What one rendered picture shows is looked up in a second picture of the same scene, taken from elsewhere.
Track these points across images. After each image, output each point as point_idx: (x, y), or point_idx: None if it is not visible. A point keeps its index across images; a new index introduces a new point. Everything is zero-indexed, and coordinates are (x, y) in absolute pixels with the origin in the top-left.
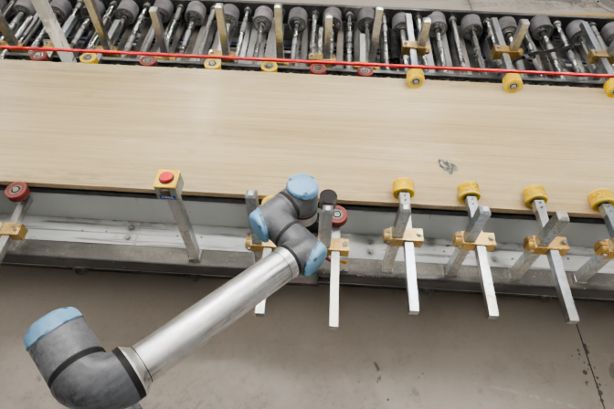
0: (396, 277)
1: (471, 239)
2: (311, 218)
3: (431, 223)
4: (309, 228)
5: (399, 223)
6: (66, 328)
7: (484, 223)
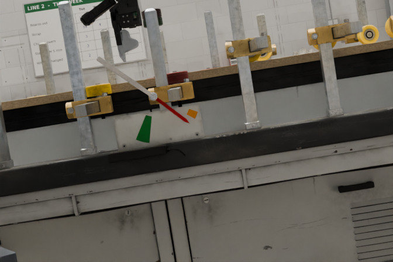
0: (266, 127)
1: (323, 21)
2: None
3: (304, 103)
4: (127, 3)
5: (231, 9)
6: None
7: None
